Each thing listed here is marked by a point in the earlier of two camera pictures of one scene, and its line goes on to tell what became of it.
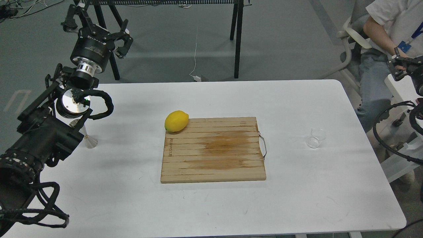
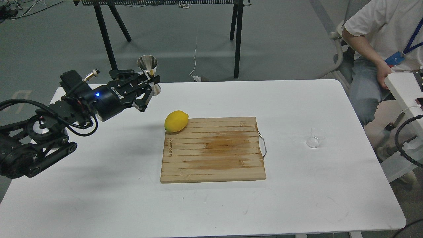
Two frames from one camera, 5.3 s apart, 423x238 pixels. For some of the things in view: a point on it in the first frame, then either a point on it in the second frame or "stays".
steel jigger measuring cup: x=90 y=142 to x=148 y=63
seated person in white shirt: x=392 y=24 stays
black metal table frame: x=236 y=20 stays
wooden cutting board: x=213 y=149 stays
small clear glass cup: x=317 y=134 stays
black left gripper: x=92 y=48 to x=107 y=99
